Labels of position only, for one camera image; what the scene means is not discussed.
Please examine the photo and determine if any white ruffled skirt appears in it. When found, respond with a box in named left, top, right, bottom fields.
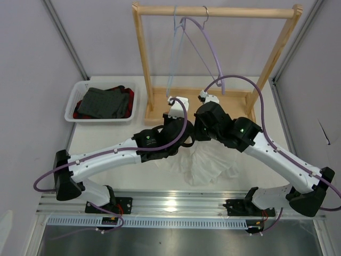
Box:
left=156, top=140, right=240, bottom=186

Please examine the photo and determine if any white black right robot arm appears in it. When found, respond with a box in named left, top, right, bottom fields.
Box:
left=194, top=101, right=335, bottom=217

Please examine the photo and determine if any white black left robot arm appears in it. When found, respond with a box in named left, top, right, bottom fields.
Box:
left=54, top=117, right=194, bottom=213

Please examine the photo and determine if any wooden clothes rack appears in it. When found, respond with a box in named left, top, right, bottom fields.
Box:
left=132, top=2, right=303, bottom=125

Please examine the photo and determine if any red plaid garment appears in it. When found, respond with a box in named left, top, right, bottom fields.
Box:
left=72, top=85, right=135, bottom=119

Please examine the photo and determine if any white plastic basket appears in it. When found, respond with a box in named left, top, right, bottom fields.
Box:
left=64, top=81, right=139, bottom=123

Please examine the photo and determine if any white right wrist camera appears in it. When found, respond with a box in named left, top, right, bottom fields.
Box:
left=198, top=90, right=220, bottom=104

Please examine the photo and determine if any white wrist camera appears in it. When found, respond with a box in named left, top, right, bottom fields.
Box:
left=168, top=97, right=189, bottom=119
left=198, top=90, right=220, bottom=104

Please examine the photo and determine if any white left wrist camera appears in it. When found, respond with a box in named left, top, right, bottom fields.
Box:
left=168, top=97, right=189, bottom=119

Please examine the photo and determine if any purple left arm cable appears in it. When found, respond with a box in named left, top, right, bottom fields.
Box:
left=33, top=97, right=189, bottom=235

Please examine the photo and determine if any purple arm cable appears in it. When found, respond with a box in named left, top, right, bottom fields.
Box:
left=33, top=97, right=189, bottom=235
left=204, top=74, right=341, bottom=237

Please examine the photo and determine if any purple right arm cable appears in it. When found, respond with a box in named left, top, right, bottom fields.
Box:
left=204, top=74, right=341, bottom=237

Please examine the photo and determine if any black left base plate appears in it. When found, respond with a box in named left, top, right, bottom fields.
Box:
left=85, top=197, right=133, bottom=214

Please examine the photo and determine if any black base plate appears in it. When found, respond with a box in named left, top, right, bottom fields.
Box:
left=85, top=197, right=133, bottom=214
left=222, top=199, right=275, bottom=217

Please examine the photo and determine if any aluminium mounting rail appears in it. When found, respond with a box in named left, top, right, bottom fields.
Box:
left=36, top=190, right=327, bottom=220

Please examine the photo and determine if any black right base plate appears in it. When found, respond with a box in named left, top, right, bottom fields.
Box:
left=222, top=199, right=275, bottom=217

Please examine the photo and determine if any light blue wire hanger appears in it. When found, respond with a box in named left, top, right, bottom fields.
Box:
left=166, top=5, right=182, bottom=97

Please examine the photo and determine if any white slotted cable duct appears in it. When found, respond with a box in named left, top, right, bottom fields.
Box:
left=47, top=215, right=248, bottom=230

